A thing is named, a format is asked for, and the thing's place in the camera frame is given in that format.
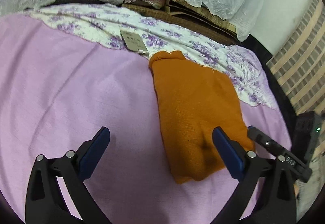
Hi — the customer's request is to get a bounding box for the orange knit child cardigan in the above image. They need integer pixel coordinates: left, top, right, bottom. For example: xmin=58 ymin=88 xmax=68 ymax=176
xmin=149 ymin=51 xmax=255 ymax=184

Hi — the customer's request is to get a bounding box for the beige checked cloth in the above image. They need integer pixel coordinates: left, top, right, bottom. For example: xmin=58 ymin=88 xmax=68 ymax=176
xmin=267 ymin=0 xmax=324 ymax=114

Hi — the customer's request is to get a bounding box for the lilac bed sheet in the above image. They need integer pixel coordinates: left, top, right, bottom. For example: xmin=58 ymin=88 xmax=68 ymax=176
xmin=0 ymin=14 xmax=293 ymax=224

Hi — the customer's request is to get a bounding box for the woven brown mat stack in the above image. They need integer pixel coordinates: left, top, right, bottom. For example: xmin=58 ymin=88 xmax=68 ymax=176
xmin=122 ymin=0 xmax=240 ymax=45

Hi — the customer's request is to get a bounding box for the beige paper price tag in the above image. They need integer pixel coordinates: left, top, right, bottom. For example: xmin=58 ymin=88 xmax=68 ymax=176
xmin=121 ymin=30 xmax=148 ymax=54

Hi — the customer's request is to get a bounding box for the purple floral white quilt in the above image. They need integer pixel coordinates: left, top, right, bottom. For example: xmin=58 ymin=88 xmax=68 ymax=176
xmin=24 ymin=4 xmax=278 ymax=109

